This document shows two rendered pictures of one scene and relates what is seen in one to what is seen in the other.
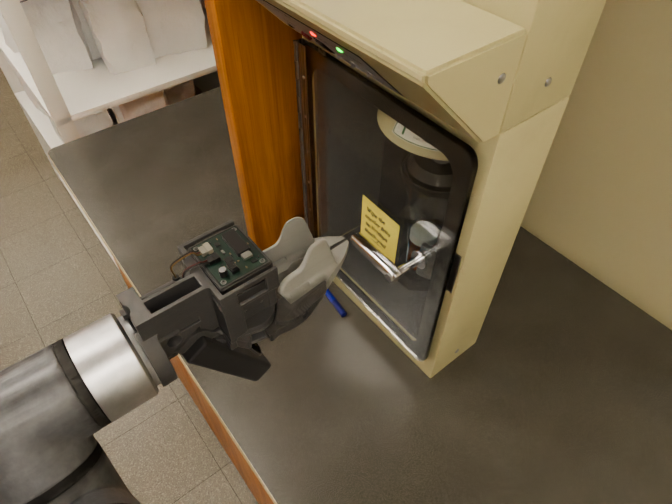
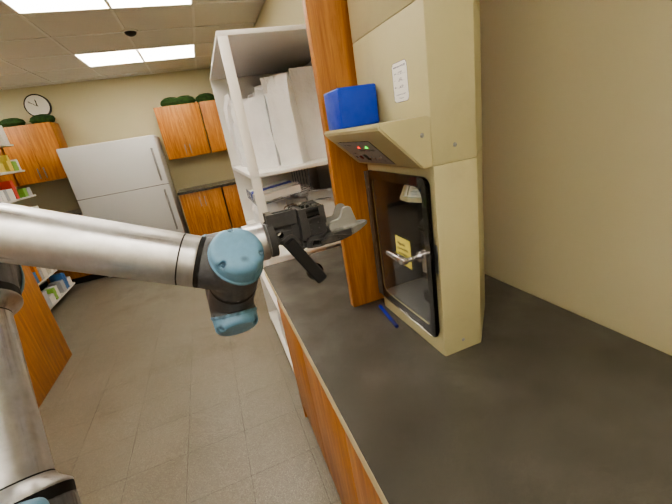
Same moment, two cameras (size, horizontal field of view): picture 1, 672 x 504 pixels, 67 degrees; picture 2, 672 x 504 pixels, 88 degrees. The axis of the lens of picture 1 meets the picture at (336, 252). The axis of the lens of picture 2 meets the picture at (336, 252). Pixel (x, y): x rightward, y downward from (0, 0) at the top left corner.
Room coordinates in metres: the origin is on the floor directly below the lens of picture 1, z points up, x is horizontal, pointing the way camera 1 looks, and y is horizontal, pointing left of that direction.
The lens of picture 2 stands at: (-0.36, -0.20, 1.52)
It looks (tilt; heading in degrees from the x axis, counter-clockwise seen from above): 19 degrees down; 21
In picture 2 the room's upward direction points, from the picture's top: 10 degrees counter-clockwise
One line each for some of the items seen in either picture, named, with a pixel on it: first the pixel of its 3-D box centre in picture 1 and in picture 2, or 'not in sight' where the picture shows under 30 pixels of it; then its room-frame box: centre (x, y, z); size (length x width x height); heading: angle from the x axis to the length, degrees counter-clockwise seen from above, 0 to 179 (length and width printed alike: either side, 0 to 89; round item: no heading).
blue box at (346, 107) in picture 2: not in sight; (350, 108); (0.56, 0.05, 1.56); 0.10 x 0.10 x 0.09; 38
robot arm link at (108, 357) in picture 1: (115, 360); (257, 242); (0.20, 0.17, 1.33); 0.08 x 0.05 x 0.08; 38
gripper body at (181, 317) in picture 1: (206, 305); (296, 228); (0.25, 0.11, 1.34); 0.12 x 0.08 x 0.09; 128
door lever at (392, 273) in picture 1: (386, 252); (403, 255); (0.44, -0.07, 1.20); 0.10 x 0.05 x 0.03; 37
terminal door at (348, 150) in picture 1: (368, 216); (399, 248); (0.51, -0.05, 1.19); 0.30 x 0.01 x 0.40; 37
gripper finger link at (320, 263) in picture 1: (317, 260); (348, 219); (0.31, 0.02, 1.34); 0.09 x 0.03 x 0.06; 128
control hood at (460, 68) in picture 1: (344, 38); (371, 146); (0.49, -0.01, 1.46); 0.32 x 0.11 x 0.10; 38
